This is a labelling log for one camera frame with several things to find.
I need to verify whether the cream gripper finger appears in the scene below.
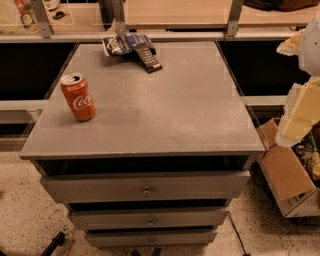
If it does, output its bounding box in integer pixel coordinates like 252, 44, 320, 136
275, 79, 320, 147
276, 30, 304, 56

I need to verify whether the dark blue chip bag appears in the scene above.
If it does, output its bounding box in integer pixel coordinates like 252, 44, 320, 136
102, 34, 156, 56

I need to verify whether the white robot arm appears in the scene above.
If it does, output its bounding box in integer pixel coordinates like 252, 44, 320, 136
275, 14, 320, 147

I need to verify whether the cardboard box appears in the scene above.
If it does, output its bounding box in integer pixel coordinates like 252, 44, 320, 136
257, 119, 320, 218

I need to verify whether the grey drawer cabinet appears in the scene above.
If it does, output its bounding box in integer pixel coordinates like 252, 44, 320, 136
21, 42, 263, 234

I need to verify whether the dark snack bar wrapper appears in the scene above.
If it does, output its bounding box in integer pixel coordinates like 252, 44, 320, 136
133, 44, 162, 73

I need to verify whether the top grey drawer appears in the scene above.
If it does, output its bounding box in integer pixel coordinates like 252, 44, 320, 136
40, 171, 250, 203

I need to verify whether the grey drawer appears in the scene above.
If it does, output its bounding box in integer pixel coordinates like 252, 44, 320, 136
68, 207, 227, 230
40, 171, 250, 203
85, 229, 216, 248

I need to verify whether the red Coca-Cola can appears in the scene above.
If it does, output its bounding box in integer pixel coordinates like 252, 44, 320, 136
61, 72, 96, 121

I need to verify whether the bottom grey drawer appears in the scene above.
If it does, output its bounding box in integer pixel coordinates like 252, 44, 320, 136
85, 229, 216, 248

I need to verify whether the middle grey drawer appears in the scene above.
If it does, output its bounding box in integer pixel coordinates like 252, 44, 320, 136
68, 207, 227, 230

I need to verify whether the black object on floor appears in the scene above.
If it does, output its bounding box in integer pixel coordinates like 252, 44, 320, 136
41, 231, 66, 256

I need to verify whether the black floor cable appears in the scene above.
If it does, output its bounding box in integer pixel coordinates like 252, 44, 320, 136
227, 213, 251, 256

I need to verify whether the grey metal shelf rail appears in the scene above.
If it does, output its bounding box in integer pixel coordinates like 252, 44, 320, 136
0, 0, 320, 44

